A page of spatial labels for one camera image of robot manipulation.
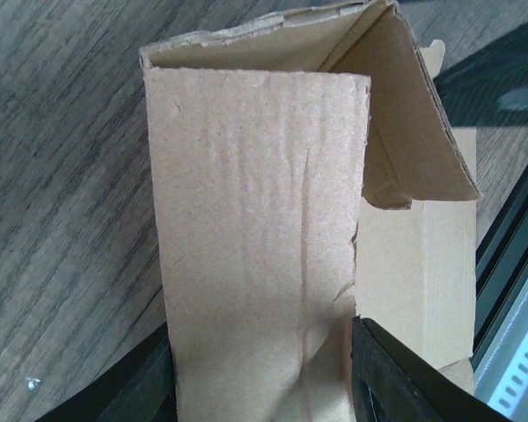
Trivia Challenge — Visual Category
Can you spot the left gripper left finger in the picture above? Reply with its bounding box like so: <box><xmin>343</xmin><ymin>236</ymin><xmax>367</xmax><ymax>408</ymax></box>
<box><xmin>40</xmin><ymin>333</ymin><xmax>176</xmax><ymax>421</ymax></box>

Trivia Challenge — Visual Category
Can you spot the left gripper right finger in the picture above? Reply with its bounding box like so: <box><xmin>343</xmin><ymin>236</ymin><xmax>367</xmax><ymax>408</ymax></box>
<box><xmin>351</xmin><ymin>316</ymin><xmax>506</xmax><ymax>421</ymax></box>

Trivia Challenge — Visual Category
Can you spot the cardboard box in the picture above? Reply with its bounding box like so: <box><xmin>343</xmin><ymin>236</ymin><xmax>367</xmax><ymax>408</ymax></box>
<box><xmin>140</xmin><ymin>1</ymin><xmax>479</xmax><ymax>421</ymax></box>

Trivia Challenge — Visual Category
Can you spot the black aluminium frame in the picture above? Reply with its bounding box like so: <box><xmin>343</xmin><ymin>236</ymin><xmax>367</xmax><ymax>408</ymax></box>
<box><xmin>435</xmin><ymin>21</ymin><xmax>528</xmax><ymax>367</ymax></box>

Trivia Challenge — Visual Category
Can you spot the light blue slotted rail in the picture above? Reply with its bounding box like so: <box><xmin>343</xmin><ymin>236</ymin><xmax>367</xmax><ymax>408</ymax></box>
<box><xmin>475</xmin><ymin>304</ymin><xmax>528</xmax><ymax>421</ymax></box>

